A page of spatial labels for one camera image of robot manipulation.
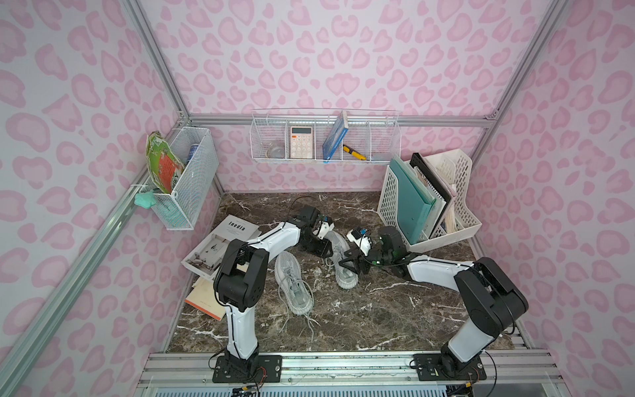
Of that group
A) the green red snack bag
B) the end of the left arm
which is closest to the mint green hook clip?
the green red snack bag

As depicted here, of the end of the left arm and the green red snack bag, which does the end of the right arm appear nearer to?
the end of the left arm

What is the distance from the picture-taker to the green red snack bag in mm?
700

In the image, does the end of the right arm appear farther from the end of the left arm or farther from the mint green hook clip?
the mint green hook clip

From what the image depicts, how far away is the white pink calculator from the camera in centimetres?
96

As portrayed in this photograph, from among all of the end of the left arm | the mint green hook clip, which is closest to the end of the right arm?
the end of the left arm

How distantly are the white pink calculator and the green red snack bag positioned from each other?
400mm

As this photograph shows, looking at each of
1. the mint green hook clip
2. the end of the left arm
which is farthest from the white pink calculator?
the mint green hook clip
